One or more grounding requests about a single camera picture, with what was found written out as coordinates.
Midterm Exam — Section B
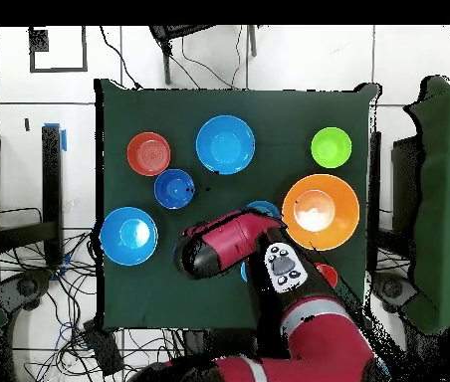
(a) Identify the large light blue bowl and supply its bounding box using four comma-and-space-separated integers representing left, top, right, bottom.
195, 114, 257, 176
99, 206, 159, 267

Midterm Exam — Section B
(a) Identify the tangle of cables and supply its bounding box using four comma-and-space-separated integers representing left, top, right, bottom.
0, 206, 186, 382

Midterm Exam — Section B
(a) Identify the large yellow-orange bowl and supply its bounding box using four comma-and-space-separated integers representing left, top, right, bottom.
281, 173, 361, 252

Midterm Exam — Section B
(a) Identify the dark grey rounded base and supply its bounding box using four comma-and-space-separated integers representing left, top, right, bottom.
371, 272, 419, 313
0, 268, 55, 319

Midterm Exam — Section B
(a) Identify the green bowl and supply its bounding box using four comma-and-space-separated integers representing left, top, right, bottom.
310, 126, 353, 169

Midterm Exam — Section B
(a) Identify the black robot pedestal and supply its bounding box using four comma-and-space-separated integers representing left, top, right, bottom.
182, 328, 260, 361

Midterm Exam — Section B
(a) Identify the orange-red ribbed bowl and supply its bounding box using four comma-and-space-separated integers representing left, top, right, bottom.
125, 131, 172, 177

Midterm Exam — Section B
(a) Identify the black metal frame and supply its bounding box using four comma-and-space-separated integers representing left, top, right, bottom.
0, 123, 67, 268
367, 130, 421, 276

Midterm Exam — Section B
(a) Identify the black power strip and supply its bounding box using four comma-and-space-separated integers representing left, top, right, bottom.
82, 319, 124, 377

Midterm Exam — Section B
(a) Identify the orange-red cup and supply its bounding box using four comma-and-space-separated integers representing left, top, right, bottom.
315, 262, 339, 289

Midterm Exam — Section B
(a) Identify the dark green table cloth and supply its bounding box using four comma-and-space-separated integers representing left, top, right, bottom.
93, 78, 381, 331

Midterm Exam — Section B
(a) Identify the black metal stand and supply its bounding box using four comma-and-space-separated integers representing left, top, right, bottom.
147, 25, 259, 86

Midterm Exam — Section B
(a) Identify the medium blue ribbed bowl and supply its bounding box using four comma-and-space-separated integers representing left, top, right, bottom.
246, 199, 282, 219

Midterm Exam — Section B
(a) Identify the dark blue bowl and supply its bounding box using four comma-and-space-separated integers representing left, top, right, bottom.
153, 168, 196, 211

